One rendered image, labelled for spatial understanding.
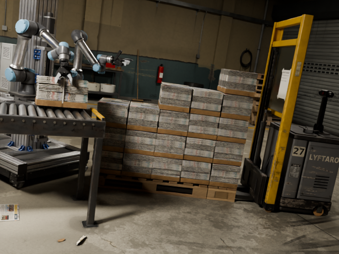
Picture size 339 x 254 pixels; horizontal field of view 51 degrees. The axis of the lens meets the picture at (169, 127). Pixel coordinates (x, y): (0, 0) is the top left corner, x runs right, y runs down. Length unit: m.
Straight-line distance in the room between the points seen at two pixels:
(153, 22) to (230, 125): 7.30
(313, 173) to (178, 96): 1.49
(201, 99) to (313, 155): 1.19
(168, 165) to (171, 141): 0.24
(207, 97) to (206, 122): 0.25
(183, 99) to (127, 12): 7.07
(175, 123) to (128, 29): 7.04
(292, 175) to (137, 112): 1.59
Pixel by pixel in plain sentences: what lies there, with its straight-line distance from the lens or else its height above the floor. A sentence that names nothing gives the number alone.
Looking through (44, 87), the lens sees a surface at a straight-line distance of 2.88.
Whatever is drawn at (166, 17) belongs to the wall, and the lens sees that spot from 10.62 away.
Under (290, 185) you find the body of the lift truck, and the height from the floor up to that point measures 0.29.
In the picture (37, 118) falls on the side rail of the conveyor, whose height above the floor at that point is 0.79.
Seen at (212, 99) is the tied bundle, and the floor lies 0.99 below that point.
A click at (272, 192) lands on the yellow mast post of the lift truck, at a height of 0.21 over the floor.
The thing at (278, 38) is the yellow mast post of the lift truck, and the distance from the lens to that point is 4.14.
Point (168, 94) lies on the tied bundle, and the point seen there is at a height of 0.98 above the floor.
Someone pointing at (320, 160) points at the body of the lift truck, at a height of 0.57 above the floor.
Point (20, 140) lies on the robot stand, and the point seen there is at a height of 0.31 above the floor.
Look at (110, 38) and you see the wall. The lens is 10.10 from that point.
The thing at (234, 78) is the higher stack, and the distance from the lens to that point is 3.44.
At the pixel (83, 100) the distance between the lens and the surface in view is 2.92.
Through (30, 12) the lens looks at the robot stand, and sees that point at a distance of 3.71.
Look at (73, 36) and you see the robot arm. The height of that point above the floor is 1.39.
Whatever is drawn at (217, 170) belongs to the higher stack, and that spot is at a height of 0.30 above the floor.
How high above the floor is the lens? 1.29
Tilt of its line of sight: 10 degrees down
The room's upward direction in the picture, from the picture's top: 8 degrees clockwise
